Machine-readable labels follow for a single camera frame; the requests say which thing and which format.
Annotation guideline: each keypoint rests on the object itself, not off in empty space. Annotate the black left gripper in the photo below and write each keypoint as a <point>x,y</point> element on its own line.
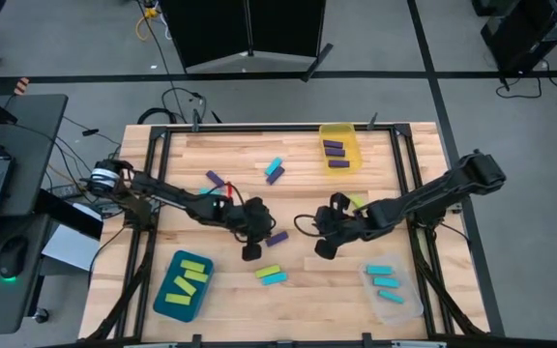
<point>254,220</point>

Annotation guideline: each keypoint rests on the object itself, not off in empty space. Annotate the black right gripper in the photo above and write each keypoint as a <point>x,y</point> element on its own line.
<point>346,224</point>

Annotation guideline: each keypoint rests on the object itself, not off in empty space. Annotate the teal lighter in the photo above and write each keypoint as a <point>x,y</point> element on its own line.
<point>391,297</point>

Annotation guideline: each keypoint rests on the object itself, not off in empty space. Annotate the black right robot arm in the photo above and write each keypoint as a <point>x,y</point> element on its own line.
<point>433,191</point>

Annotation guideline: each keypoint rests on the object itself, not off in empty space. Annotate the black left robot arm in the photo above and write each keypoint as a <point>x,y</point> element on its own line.
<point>172,195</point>

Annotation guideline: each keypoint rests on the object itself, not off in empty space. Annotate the yellow translucent plastic bin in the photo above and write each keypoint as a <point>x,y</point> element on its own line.
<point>353,145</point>

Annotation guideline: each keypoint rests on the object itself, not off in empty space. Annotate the clear plastic bin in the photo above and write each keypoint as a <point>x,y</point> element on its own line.
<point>397,311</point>

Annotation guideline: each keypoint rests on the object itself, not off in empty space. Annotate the dark teal plastic bin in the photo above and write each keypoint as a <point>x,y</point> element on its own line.
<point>177,311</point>

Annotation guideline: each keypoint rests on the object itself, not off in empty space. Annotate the white paper sheet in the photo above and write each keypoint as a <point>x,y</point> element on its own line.
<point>68,249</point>

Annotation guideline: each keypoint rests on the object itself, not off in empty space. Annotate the black flat panel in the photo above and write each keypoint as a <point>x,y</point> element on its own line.
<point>66,212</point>

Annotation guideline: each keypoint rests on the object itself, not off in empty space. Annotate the black folding partition screen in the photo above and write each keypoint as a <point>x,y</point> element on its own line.
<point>211,29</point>

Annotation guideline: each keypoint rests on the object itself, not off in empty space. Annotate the black caster wheel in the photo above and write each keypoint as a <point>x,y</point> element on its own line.
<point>41,315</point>

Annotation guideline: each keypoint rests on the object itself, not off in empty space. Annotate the black office desk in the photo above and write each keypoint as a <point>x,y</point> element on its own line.
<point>32,145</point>

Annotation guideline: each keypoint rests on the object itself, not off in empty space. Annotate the black computer mouse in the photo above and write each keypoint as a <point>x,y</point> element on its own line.
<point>12,256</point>

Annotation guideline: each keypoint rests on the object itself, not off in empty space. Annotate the black equipment cart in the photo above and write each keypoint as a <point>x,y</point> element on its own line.
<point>525,34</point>

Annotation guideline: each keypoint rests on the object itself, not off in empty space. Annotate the orange striped marker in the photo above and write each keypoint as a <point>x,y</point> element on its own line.
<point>21,86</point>

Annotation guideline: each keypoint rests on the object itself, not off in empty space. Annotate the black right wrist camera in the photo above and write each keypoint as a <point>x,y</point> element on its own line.
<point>326,249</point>

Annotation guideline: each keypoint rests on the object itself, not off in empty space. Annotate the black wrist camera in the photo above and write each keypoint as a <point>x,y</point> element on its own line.
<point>326,249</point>
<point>252,252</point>

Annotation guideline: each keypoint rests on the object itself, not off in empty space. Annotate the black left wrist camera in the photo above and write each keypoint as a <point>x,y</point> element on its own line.
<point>252,252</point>

